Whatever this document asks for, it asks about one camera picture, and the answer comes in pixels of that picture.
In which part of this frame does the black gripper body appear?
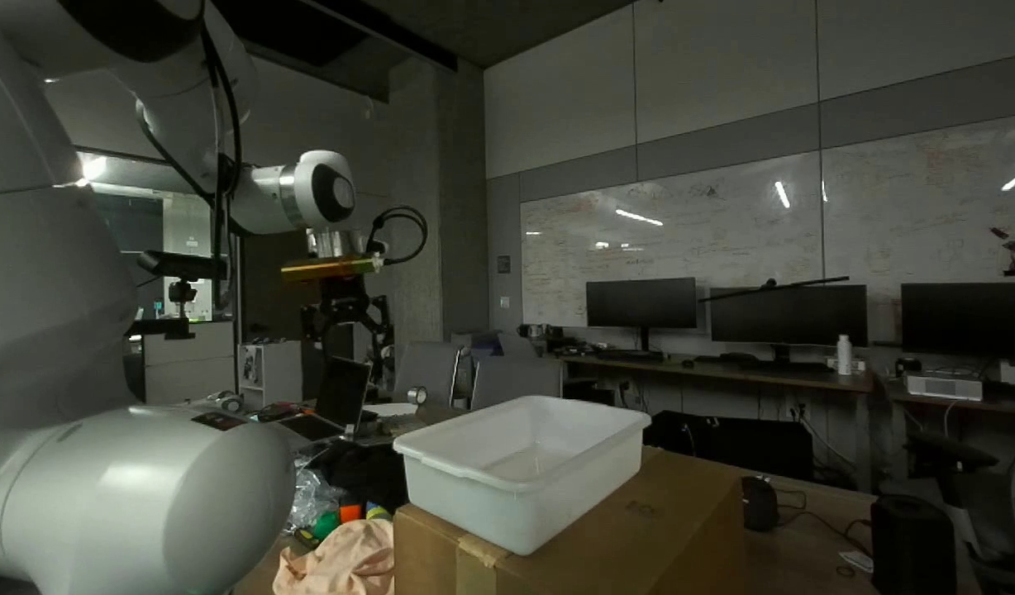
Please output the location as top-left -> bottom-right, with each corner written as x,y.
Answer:
302,281 -> 394,384

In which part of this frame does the white device on desk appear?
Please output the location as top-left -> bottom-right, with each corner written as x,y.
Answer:
906,375 -> 981,404

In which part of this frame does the white bottle on desk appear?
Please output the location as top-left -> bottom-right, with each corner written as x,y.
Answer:
835,333 -> 854,376

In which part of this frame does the crumpled clear plastic bottle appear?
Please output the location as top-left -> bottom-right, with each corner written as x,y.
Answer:
289,466 -> 344,528

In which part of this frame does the black cylinder speaker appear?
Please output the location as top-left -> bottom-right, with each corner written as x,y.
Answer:
871,497 -> 958,595

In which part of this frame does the middle black monitor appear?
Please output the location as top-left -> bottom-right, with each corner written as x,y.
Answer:
707,285 -> 868,343

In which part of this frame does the right black monitor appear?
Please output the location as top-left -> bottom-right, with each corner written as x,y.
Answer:
903,285 -> 1015,356

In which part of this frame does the left black monitor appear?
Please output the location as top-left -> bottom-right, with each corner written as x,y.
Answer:
584,279 -> 698,328

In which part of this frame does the white plastic box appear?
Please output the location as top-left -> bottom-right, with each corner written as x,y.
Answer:
394,393 -> 652,554

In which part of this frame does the peach towel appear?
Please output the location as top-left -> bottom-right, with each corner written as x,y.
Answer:
270,518 -> 398,595

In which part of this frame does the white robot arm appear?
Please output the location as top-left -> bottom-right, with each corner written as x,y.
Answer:
0,0 -> 353,595

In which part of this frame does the wooden desk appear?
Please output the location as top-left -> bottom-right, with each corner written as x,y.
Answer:
567,356 -> 1015,419

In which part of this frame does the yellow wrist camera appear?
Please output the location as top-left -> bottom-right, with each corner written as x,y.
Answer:
280,254 -> 383,285

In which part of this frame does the brown cardboard box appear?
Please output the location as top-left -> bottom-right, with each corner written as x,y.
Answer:
394,449 -> 746,595

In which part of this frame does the black laptop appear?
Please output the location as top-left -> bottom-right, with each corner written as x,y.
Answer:
280,356 -> 372,438

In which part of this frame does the black monitor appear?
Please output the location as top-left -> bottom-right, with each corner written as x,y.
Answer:
584,279 -> 698,328
903,285 -> 1015,356
707,285 -> 868,343

